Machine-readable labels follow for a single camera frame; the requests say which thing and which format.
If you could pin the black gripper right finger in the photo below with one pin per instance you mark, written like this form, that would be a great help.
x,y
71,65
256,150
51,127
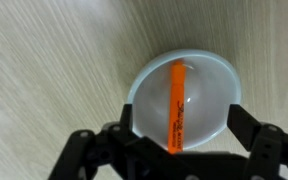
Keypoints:
x,y
270,146

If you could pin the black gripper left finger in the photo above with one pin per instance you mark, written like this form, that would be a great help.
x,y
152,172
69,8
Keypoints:
x,y
84,150

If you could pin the orange marker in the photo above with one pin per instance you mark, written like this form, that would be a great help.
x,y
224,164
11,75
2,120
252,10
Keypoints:
x,y
177,100

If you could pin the white bowl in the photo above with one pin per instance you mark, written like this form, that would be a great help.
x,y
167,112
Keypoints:
x,y
210,100

